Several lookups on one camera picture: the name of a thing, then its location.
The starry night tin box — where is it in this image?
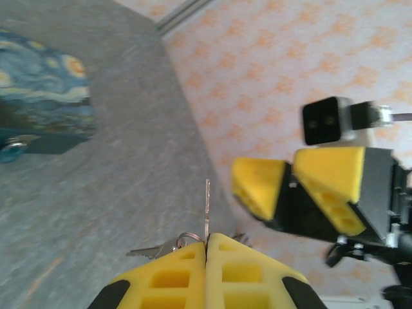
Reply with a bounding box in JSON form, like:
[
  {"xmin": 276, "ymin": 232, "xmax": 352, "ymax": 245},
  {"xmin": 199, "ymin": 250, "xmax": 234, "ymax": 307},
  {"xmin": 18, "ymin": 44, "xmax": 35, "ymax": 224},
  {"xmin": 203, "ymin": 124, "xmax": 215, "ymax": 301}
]
[{"xmin": 0, "ymin": 30, "xmax": 98, "ymax": 156}]

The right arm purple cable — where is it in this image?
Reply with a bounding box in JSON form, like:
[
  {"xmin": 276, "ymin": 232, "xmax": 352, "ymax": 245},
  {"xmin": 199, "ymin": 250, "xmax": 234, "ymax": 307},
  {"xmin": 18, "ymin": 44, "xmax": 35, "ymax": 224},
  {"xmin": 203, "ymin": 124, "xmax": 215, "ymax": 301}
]
[{"xmin": 390, "ymin": 111, "xmax": 412, "ymax": 123}]

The silver key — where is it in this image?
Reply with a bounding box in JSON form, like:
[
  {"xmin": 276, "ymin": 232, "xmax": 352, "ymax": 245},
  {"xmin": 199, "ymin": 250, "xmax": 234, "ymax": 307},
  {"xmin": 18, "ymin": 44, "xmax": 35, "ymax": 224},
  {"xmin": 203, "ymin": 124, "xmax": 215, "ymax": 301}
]
[
  {"xmin": 126, "ymin": 239, "xmax": 178, "ymax": 260},
  {"xmin": 202, "ymin": 179, "xmax": 212, "ymax": 243}
]

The blue padlock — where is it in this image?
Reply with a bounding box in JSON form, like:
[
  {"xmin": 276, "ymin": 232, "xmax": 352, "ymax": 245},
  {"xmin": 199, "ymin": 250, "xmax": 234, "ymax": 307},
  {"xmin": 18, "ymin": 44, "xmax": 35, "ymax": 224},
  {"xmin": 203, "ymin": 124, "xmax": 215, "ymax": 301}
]
[{"xmin": 0, "ymin": 135, "xmax": 40, "ymax": 164}]

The metal key ring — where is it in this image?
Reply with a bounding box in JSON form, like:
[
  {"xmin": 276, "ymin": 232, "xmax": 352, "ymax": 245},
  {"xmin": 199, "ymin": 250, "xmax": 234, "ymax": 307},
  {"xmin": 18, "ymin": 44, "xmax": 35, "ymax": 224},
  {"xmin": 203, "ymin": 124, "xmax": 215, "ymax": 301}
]
[{"xmin": 176, "ymin": 231, "xmax": 203, "ymax": 250}]

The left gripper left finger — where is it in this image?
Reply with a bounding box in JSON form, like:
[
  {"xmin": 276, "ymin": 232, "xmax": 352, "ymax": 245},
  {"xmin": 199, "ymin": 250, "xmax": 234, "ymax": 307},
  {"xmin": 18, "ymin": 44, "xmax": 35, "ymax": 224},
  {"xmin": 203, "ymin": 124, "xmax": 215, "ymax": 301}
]
[{"xmin": 88, "ymin": 241, "xmax": 207, "ymax": 309}]

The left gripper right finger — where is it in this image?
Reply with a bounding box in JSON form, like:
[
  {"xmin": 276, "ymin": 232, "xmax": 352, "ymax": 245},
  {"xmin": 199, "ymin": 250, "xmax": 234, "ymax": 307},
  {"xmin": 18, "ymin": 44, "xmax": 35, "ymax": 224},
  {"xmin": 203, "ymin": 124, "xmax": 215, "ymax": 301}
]
[{"xmin": 205, "ymin": 232, "xmax": 328, "ymax": 309}]

